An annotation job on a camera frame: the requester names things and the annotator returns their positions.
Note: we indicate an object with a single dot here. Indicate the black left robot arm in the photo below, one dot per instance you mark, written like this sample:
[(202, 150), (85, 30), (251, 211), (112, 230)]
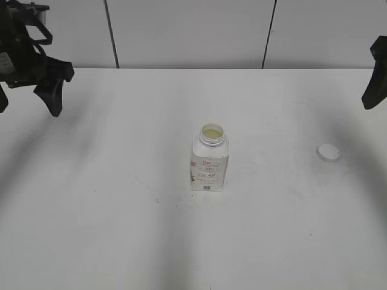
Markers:
[(37, 31)]

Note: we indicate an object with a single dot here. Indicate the white square drink bottle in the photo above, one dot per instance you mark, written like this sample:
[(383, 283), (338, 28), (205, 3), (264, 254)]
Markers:
[(209, 158)]

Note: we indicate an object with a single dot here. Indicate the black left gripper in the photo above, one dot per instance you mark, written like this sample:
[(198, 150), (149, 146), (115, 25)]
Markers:
[(24, 63)]

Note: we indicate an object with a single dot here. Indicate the white ribbed screw cap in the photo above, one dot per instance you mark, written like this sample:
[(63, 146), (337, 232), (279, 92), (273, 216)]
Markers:
[(328, 152)]

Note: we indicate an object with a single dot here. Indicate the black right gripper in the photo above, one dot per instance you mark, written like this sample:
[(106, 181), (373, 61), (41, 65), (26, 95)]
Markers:
[(375, 92)]

